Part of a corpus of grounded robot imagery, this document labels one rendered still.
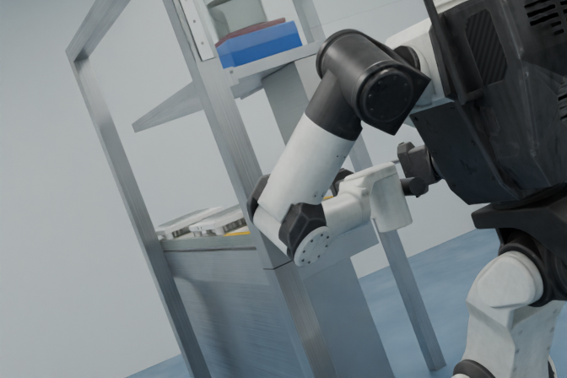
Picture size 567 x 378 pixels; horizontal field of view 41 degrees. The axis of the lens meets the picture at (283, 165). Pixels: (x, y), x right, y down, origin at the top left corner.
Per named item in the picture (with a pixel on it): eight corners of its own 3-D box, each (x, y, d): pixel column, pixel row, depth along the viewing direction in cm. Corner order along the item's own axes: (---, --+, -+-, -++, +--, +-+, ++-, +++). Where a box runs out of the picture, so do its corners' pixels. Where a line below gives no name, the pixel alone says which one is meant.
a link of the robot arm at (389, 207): (359, 234, 146) (382, 234, 135) (342, 181, 146) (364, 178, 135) (408, 215, 149) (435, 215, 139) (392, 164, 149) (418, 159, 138)
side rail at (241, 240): (281, 241, 183) (277, 229, 183) (276, 244, 182) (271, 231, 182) (146, 248, 302) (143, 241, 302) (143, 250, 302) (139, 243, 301)
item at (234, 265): (380, 243, 197) (366, 207, 196) (288, 287, 185) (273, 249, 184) (215, 249, 314) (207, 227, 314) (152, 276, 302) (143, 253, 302)
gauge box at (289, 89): (354, 122, 193) (328, 50, 192) (321, 135, 189) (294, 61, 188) (316, 135, 213) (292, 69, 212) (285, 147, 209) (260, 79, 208)
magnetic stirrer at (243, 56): (308, 45, 194) (296, 12, 193) (236, 67, 184) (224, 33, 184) (277, 63, 212) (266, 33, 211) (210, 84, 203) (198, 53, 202)
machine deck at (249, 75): (329, 53, 192) (323, 38, 192) (198, 96, 176) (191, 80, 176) (241, 99, 248) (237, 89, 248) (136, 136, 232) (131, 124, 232)
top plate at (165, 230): (224, 210, 283) (223, 205, 283) (165, 234, 272) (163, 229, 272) (204, 214, 305) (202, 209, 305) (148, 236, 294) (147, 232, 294)
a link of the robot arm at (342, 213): (364, 245, 132) (283, 283, 120) (326, 211, 138) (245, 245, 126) (381, 198, 126) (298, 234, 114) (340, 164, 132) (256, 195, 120)
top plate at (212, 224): (190, 232, 245) (188, 226, 245) (254, 205, 255) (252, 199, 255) (215, 229, 223) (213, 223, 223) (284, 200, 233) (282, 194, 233)
